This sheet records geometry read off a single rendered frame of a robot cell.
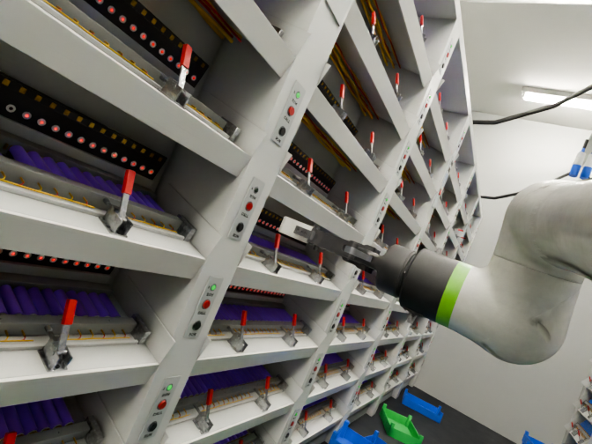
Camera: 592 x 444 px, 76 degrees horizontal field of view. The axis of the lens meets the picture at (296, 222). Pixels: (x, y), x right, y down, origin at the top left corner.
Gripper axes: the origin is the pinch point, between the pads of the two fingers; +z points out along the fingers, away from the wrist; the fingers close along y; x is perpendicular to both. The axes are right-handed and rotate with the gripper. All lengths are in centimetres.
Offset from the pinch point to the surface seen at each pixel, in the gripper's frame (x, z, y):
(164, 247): -11.0, 12.9, -14.6
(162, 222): -8.1, 19.1, -11.3
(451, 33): 87, 12, 64
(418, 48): 67, 13, 45
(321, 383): -49, 15, 92
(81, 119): 2.1, 28.5, -26.0
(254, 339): -29.6, 16.8, 30.9
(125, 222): -9.2, 13.8, -22.2
